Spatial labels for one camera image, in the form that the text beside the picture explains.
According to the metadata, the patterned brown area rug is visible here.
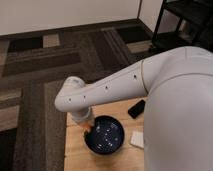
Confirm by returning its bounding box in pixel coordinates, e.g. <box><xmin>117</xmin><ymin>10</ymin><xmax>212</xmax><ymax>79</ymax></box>
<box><xmin>0</xmin><ymin>20</ymin><xmax>152</xmax><ymax>171</ymax></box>

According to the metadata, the white rectangular sponge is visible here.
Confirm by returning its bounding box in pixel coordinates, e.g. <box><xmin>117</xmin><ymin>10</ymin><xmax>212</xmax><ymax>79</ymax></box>
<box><xmin>130</xmin><ymin>131</ymin><xmax>144</xmax><ymax>148</ymax></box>

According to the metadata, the dark blue ceramic bowl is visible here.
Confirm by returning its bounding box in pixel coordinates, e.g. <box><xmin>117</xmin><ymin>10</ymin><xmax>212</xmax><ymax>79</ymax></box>
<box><xmin>84</xmin><ymin>115</ymin><xmax>125</xmax><ymax>155</ymax></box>

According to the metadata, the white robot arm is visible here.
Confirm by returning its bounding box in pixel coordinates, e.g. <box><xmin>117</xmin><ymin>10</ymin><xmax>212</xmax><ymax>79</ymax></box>
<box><xmin>55</xmin><ymin>46</ymin><xmax>213</xmax><ymax>171</ymax></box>

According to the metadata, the black smartphone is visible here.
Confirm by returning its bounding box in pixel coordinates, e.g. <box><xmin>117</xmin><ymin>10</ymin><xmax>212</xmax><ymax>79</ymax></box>
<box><xmin>128</xmin><ymin>100</ymin><xmax>146</xmax><ymax>119</ymax></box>

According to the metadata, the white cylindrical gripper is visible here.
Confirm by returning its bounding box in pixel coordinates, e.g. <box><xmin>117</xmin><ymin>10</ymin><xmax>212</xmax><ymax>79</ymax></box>
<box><xmin>71</xmin><ymin>108</ymin><xmax>94</xmax><ymax>131</ymax></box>

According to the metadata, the black metal shelf rack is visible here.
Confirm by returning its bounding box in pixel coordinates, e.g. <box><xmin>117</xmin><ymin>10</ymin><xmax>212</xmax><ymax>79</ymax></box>
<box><xmin>150</xmin><ymin>0</ymin><xmax>213</xmax><ymax>52</ymax></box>

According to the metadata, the orange pepper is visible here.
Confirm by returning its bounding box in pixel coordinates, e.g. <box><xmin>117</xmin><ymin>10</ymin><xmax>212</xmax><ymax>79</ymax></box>
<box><xmin>84</xmin><ymin>124</ymin><xmax>94</xmax><ymax>134</ymax></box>

